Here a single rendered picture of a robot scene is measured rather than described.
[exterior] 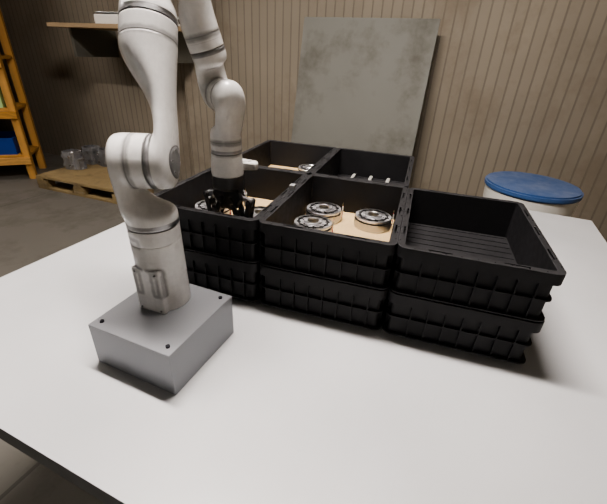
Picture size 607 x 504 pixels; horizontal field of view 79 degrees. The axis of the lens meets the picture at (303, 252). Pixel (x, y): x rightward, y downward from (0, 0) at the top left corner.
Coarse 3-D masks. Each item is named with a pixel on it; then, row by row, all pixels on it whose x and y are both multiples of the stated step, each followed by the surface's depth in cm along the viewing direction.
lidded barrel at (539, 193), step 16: (496, 176) 227; (512, 176) 229; (528, 176) 231; (544, 176) 232; (496, 192) 213; (512, 192) 204; (528, 192) 202; (544, 192) 203; (560, 192) 204; (576, 192) 206; (528, 208) 202; (544, 208) 200; (560, 208) 199
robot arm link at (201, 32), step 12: (180, 0) 66; (192, 0) 65; (204, 0) 66; (180, 12) 67; (192, 12) 66; (204, 12) 67; (180, 24) 69; (192, 24) 67; (204, 24) 68; (216, 24) 70; (192, 36) 69; (204, 36) 69; (216, 36) 70; (192, 48) 70; (204, 48) 70
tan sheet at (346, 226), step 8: (344, 216) 110; (352, 216) 110; (336, 224) 104; (344, 224) 104; (352, 224) 105; (392, 224) 106; (336, 232) 99; (344, 232) 100; (352, 232) 100; (360, 232) 100; (384, 232) 101; (384, 240) 96
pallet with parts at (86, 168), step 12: (72, 156) 361; (84, 156) 382; (96, 156) 381; (60, 168) 368; (72, 168) 366; (84, 168) 371; (96, 168) 373; (48, 180) 348; (60, 180) 338; (72, 180) 338; (84, 180) 339; (96, 180) 341; (108, 180) 342; (72, 192) 341; (84, 192) 336
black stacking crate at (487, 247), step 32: (416, 192) 104; (416, 224) 107; (448, 224) 105; (480, 224) 102; (512, 224) 98; (480, 256) 91; (512, 256) 92; (544, 256) 73; (416, 288) 75; (448, 288) 73; (480, 288) 71; (512, 288) 69; (544, 288) 68
